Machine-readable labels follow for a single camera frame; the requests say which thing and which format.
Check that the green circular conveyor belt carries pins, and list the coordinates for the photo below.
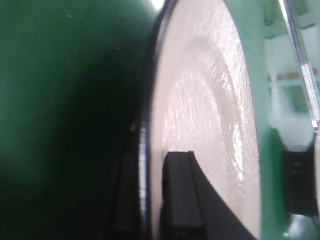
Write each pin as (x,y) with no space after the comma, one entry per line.
(73,77)

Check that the cream plate black rim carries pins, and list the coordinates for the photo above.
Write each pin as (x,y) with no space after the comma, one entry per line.
(198,99)

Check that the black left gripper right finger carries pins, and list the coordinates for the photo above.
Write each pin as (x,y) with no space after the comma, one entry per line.
(192,208)

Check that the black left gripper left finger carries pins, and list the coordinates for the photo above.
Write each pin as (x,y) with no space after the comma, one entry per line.
(123,220)

